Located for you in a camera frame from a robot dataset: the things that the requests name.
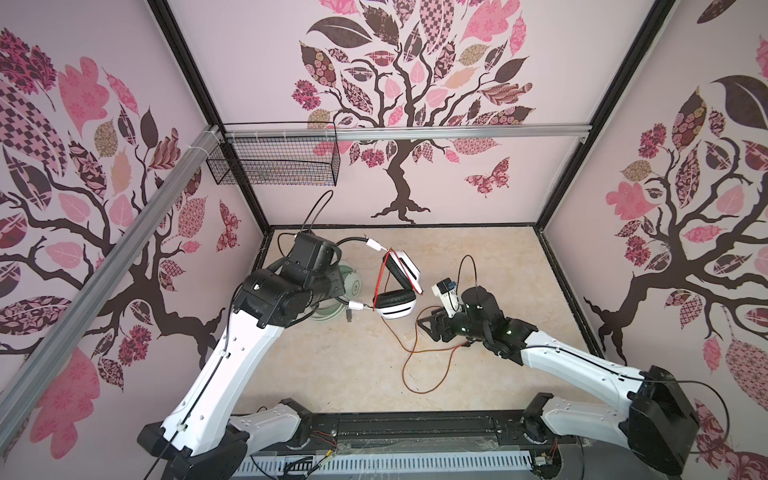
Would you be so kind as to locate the black white headphones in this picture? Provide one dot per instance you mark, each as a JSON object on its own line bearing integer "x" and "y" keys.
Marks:
{"x": 397, "y": 286}

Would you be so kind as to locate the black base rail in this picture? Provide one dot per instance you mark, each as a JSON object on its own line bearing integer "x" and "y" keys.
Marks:
{"x": 567, "y": 457}

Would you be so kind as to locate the aluminium rail back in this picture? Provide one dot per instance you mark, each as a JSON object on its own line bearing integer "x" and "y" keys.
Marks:
{"x": 416, "y": 133}

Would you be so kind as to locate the white slotted cable duct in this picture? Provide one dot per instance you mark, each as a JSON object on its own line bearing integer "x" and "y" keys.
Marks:
{"x": 386, "y": 465}

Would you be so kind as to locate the mint green white headphones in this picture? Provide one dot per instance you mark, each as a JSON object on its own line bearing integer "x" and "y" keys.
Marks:
{"x": 332, "y": 308}

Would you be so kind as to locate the black wire basket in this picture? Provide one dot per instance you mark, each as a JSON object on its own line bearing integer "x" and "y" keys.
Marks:
{"x": 286, "y": 153}

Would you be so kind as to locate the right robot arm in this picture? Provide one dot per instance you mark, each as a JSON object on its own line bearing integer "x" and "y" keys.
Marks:
{"x": 644, "y": 411}

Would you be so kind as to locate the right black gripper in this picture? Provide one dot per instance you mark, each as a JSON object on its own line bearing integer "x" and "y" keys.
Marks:
{"x": 437, "y": 320}

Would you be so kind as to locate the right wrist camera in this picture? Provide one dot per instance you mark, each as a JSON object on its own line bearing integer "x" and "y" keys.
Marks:
{"x": 446, "y": 291}

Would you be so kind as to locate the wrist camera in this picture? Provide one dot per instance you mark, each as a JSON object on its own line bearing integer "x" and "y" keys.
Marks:
{"x": 313, "y": 257}
{"x": 446, "y": 291}

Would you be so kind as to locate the aluminium rail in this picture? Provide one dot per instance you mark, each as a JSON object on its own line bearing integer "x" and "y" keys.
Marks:
{"x": 416, "y": 133}
{"x": 21, "y": 395}

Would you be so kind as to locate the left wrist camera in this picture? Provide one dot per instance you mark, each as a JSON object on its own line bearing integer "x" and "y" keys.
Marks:
{"x": 313, "y": 257}

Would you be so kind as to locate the aluminium rail left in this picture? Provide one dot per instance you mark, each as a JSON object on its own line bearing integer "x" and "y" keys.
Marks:
{"x": 21, "y": 395}

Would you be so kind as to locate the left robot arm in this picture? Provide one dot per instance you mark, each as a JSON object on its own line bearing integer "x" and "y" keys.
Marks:
{"x": 203, "y": 438}

